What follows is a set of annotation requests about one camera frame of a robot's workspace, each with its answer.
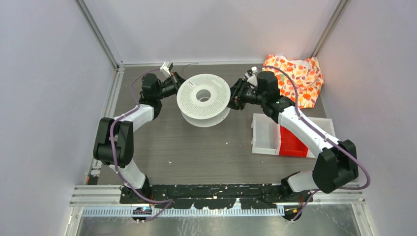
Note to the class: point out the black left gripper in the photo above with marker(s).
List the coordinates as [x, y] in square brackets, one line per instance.
[177, 80]

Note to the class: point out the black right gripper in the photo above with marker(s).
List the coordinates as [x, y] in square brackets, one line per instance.
[236, 91]

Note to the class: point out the white plastic spool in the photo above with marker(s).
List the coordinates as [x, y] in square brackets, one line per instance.
[203, 100]

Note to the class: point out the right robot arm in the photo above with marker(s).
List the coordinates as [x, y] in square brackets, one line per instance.
[336, 161]

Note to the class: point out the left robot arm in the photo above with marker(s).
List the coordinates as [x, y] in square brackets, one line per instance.
[114, 142]

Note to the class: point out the white plastic bin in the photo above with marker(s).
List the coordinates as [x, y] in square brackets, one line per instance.
[266, 135]

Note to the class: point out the orange floral cloth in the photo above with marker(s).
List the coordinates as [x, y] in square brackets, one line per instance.
[302, 75]

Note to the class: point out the red plastic bin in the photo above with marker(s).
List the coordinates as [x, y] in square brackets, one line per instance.
[290, 145]

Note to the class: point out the white bin on right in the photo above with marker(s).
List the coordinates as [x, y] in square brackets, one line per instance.
[326, 126]

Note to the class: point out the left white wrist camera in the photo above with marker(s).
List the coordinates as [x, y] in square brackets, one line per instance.
[166, 68]

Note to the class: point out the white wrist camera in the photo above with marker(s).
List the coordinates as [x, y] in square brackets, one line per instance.
[250, 76]
[166, 68]

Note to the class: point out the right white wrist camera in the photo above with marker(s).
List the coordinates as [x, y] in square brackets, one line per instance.
[250, 76]

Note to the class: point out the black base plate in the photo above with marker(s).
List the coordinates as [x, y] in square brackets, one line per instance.
[220, 196]

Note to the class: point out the white slotted cable duct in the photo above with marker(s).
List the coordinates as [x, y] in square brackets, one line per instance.
[147, 211]

